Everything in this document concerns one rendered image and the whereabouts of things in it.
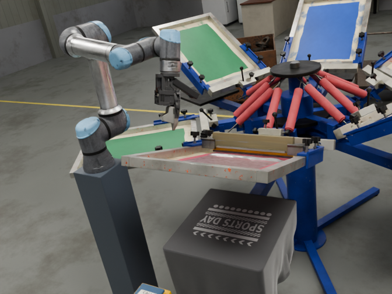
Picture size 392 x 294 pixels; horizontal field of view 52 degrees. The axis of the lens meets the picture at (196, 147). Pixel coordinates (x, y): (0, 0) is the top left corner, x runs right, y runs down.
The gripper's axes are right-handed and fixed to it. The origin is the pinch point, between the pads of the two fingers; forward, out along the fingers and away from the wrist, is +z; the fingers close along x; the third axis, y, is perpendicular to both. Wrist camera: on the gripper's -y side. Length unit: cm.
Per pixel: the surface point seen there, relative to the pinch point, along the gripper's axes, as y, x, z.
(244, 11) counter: -389, -756, -182
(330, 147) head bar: -83, -15, 13
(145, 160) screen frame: 11.9, 2.1, 11.7
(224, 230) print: -25, -7, 46
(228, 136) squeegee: -37, -33, 9
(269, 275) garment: -34, 16, 57
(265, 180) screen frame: -18.9, 36.4, 13.3
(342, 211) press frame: -168, -105, 82
